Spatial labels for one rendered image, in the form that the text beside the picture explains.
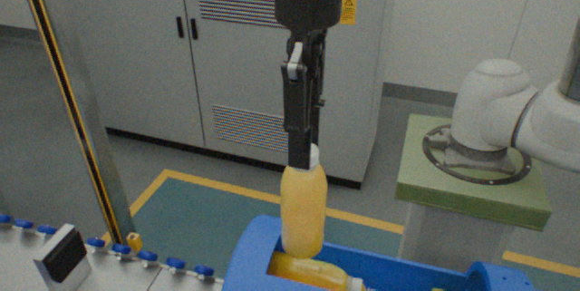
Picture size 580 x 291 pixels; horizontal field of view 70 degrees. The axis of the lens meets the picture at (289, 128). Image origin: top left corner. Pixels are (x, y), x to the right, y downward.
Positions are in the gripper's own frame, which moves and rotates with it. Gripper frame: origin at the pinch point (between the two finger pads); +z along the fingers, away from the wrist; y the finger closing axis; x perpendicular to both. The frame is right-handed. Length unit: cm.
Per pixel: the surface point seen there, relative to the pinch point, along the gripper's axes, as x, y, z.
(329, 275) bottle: 4.7, -3.6, 33.0
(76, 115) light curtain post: -70, -29, 27
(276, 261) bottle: -5.5, -3.7, 33.0
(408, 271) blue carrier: 19.3, -12.4, 37.9
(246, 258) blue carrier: -8.0, 4.4, 23.1
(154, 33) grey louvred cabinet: -130, -157, 60
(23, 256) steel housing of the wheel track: -73, -2, 54
